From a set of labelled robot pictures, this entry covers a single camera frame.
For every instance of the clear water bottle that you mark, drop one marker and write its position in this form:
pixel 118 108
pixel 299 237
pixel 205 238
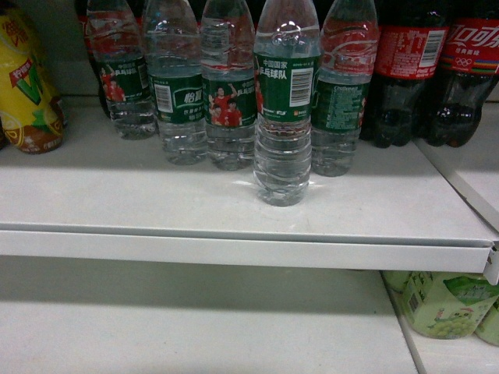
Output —
pixel 286 58

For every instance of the middle water bottle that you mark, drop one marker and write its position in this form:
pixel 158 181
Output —
pixel 227 37

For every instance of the white metal shelf board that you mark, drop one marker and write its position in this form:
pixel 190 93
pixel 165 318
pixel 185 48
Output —
pixel 101 197

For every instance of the right water bottle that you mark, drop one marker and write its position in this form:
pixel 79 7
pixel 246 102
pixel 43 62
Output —
pixel 349 39

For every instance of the far left water bottle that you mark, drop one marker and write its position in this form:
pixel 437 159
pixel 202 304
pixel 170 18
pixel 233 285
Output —
pixel 117 48

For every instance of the lower white shelf board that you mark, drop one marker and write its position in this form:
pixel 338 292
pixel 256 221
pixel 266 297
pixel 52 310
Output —
pixel 105 316

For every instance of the right cola bottle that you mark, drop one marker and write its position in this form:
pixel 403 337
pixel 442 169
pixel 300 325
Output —
pixel 466 74

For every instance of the cola bottle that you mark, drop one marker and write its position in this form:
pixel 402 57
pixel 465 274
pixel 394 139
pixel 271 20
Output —
pixel 80 7
pixel 411 40
pixel 466 74

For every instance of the left cola bottle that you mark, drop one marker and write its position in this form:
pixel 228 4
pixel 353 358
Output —
pixel 411 40

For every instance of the yellow lemon tea bottle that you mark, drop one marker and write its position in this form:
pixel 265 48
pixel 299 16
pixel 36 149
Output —
pixel 32 119

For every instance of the green grape drink bottle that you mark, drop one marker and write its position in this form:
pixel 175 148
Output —
pixel 445 305

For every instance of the rear cola bottle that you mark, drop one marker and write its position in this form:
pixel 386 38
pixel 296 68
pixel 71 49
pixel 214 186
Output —
pixel 80 7

